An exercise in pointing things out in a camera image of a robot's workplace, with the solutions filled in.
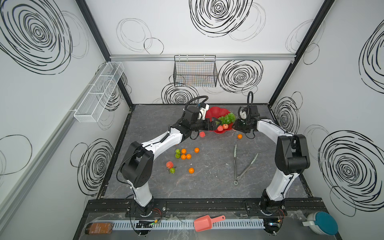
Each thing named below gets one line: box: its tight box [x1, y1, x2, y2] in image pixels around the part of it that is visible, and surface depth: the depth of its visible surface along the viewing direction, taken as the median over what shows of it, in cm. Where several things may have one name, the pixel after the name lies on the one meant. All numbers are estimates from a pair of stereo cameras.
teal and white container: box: [302, 211, 338, 236], surface depth 66 cm
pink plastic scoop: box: [194, 215, 226, 232], surface depth 71 cm
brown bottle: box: [84, 222, 113, 235], surface depth 67 cm
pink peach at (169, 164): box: [166, 161, 174, 169], surface depth 88 cm
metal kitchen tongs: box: [233, 144, 259, 186], surface depth 88 cm
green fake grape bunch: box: [215, 112, 237, 125], surface depth 105 cm
